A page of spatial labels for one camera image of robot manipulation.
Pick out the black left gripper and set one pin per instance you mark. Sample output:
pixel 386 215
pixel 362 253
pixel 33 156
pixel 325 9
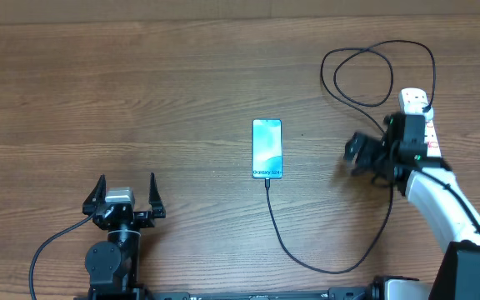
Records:
pixel 146 219

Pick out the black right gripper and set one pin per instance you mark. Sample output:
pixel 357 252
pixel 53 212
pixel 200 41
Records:
pixel 362 162

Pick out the Galaxy S24 smartphone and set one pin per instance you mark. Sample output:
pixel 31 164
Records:
pixel 267 149

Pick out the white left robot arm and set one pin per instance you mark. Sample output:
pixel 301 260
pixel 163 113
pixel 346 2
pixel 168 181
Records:
pixel 113 264

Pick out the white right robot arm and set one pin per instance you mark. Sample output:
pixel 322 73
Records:
pixel 401 157

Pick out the white charger plug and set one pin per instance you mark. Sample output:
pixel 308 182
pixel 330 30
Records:
pixel 418 108

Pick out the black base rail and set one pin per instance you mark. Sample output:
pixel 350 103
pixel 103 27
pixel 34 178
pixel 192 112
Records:
pixel 333 293

